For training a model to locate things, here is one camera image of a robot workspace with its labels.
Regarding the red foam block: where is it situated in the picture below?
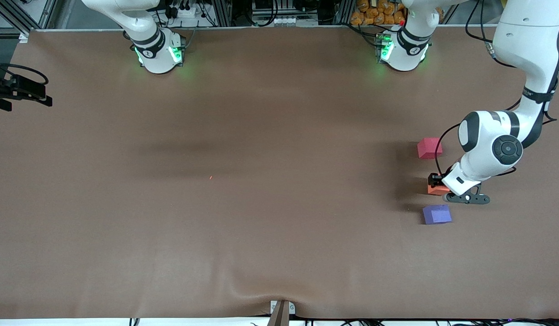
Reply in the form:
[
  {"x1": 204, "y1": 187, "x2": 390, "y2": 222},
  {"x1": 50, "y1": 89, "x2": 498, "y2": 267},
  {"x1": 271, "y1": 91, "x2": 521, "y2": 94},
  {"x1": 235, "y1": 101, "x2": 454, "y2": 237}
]
[{"x1": 417, "y1": 138, "x2": 443, "y2": 159}]

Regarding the purple foam block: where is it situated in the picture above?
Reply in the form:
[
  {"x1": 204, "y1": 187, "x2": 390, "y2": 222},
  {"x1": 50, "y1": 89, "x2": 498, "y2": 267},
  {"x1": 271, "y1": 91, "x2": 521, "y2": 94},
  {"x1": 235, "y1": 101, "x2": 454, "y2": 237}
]
[{"x1": 422, "y1": 204, "x2": 453, "y2": 225}]

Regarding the brown table cloth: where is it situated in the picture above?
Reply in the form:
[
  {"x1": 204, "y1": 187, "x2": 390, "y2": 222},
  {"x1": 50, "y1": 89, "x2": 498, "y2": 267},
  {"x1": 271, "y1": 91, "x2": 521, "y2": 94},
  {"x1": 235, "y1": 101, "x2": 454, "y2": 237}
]
[{"x1": 0, "y1": 25, "x2": 559, "y2": 320}]

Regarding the white power strip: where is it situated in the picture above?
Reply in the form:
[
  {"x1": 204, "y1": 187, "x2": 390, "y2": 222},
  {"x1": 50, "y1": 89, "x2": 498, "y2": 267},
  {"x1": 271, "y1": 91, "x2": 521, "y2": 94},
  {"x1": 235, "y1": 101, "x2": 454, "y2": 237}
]
[{"x1": 167, "y1": 2, "x2": 199, "y2": 19}]

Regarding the pile of orange lumpy objects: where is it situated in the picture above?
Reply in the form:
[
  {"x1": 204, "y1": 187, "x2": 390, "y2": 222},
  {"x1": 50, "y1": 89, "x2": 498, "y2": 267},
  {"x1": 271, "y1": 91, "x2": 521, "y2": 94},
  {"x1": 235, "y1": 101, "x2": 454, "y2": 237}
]
[{"x1": 350, "y1": 0, "x2": 406, "y2": 26}]

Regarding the white connector row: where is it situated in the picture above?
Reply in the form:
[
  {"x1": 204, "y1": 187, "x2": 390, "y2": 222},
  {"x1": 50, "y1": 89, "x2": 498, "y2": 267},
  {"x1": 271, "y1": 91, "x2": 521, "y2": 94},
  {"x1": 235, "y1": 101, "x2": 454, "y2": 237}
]
[{"x1": 271, "y1": 17, "x2": 319, "y2": 27}]

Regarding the aluminium frame strut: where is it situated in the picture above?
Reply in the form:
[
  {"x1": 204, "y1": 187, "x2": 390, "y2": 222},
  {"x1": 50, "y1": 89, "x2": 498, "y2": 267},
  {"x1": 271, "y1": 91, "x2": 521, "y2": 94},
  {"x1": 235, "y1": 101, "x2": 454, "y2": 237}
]
[
  {"x1": 214, "y1": 0, "x2": 233, "y2": 27},
  {"x1": 0, "y1": 0, "x2": 32, "y2": 38}
]

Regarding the metal clamp bracket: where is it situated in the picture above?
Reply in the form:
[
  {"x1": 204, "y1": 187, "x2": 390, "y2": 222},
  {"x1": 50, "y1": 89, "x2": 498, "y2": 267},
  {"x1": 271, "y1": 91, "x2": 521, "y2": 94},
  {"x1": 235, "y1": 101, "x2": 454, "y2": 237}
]
[{"x1": 270, "y1": 300, "x2": 296, "y2": 316}]

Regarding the brown strip under bracket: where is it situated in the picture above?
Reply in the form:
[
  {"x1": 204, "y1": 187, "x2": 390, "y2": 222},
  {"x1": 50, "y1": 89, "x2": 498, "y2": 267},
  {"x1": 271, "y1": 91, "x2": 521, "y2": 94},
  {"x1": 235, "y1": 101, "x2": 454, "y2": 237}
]
[{"x1": 267, "y1": 302, "x2": 291, "y2": 326}]

